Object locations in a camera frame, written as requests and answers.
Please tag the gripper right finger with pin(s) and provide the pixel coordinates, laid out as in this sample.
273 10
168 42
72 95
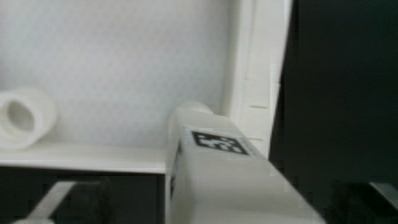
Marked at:
366 203

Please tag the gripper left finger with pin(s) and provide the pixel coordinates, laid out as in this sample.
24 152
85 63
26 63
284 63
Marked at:
76 204

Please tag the white desk tabletop tray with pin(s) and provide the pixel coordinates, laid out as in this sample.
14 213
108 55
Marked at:
126 56

